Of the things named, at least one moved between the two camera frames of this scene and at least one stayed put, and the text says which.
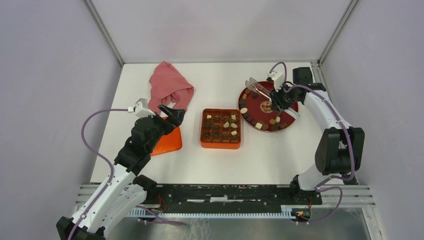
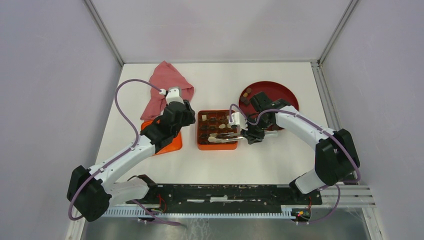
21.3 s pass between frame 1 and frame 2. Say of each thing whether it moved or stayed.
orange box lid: stayed
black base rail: stayed
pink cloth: stayed
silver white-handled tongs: moved
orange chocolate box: moved
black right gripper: moved
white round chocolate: moved
